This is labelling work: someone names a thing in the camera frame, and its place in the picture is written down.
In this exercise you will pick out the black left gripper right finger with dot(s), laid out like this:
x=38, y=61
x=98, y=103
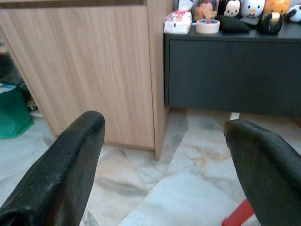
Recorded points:
x=265, y=169

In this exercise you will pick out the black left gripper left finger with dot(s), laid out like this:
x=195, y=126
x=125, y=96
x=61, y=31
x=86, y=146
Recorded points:
x=58, y=174

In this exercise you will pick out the red plastic object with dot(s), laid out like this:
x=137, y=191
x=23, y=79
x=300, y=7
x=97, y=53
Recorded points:
x=238, y=215

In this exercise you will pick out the green bag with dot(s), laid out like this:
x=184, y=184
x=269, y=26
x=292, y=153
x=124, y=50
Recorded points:
x=13, y=113

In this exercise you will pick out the black low cabinet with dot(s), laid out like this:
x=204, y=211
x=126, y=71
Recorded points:
x=232, y=70

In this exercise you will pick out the light wooden cabinet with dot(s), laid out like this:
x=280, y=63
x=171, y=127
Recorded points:
x=94, y=70

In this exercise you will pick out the black fabric pouch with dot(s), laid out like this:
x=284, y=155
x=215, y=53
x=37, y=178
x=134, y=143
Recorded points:
x=232, y=23

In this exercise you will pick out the beige masking tape roll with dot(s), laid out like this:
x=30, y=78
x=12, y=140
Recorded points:
x=208, y=26

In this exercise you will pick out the panda plush toy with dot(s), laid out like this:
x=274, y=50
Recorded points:
x=294, y=14

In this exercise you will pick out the white duck plush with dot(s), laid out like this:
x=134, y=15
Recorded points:
x=252, y=8

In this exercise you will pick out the orange plush toy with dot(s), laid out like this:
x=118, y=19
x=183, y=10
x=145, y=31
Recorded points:
x=276, y=5

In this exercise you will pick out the black white mouse plush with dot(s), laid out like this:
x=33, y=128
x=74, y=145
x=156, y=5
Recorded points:
x=231, y=8

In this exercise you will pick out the white tissue pack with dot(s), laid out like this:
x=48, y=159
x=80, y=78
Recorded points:
x=176, y=22

